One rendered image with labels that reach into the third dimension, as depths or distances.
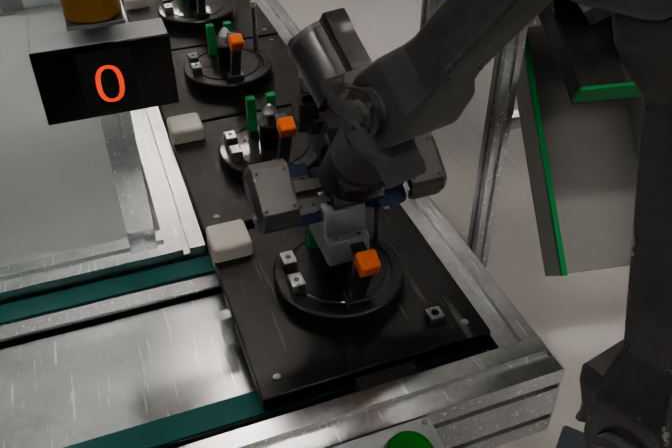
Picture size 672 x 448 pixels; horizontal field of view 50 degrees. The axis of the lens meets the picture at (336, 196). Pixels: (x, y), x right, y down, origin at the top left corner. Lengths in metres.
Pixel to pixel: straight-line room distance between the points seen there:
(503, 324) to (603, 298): 0.23
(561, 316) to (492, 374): 0.23
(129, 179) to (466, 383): 0.41
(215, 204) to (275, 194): 0.27
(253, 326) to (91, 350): 0.19
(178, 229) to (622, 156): 0.52
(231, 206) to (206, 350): 0.19
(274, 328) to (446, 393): 0.18
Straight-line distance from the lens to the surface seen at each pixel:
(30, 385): 0.83
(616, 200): 0.84
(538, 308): 0.95
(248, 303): 0.77
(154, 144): 1.06
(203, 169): 0.97
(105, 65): 0.69
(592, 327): 0.95
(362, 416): 0.69
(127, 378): 0.80
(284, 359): 0.72
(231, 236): 0.82
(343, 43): 0.57
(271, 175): 0.65
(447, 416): 0.72
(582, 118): 0.84
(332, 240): 0.71
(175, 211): 0.93
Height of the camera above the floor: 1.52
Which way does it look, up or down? 38 degrees down
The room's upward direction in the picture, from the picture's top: straight up
